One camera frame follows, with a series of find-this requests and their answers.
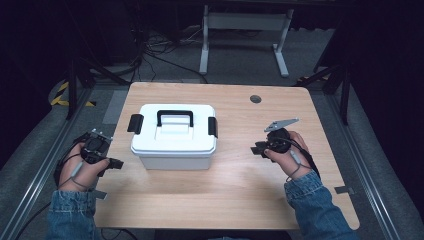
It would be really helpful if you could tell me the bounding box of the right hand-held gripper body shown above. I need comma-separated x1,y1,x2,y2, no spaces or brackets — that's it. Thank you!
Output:
263,117,300,155

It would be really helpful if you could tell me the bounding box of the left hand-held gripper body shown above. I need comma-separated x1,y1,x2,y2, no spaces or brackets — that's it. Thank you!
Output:
80,128,114,165

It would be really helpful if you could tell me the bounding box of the white storage box black handle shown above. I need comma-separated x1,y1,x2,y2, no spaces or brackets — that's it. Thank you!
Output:
126,103,219,171

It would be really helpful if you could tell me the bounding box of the person's left hand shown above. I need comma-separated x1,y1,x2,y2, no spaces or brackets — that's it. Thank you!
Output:
59,142,111,193

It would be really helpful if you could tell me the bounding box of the person's right hand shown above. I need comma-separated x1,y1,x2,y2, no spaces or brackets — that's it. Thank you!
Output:
264,130,315,183

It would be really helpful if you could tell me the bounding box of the grey tape piece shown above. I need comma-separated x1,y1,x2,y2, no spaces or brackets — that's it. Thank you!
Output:
334,185,355,195
91,188,109,201

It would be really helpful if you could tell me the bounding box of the yellow black hazard tape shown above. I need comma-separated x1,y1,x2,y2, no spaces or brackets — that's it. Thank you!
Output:
49,81,97,108

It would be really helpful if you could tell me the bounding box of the black tripod stand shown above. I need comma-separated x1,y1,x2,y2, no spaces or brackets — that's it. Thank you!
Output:
65,54,132,121
295,61,352,127

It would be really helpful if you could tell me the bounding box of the grey cable on right gripper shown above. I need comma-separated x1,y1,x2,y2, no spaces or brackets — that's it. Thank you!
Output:
285,149,304,183

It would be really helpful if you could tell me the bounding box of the grey cable on gripper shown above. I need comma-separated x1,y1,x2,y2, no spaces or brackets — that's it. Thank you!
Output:
58,161,98,191
285,149,304,183

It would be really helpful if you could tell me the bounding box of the grey cable on left gripper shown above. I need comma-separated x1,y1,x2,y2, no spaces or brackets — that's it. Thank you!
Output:
58,161,98,191

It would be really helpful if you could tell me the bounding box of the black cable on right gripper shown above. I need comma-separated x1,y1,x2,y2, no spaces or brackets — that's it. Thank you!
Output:
282,135,322,179

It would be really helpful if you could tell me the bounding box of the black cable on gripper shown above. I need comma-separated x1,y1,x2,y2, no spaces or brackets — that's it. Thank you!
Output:
53,132,92,188
282,135,322,179

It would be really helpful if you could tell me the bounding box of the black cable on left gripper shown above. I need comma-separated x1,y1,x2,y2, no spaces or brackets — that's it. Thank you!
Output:
53,132,92,188

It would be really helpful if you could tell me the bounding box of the aluminium floor rail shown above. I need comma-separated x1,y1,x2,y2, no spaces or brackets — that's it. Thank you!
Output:
324,93,403,240
0,87,96,240

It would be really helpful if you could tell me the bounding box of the black cable under table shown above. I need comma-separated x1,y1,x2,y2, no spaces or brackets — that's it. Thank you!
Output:
99,227,139,240

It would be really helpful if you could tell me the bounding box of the black floor cables bundle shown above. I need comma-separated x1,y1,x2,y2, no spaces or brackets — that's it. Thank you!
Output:
131,26,209,85

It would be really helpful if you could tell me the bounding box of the white metal table frame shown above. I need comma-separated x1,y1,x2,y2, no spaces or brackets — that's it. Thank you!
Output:
198,4,295,79

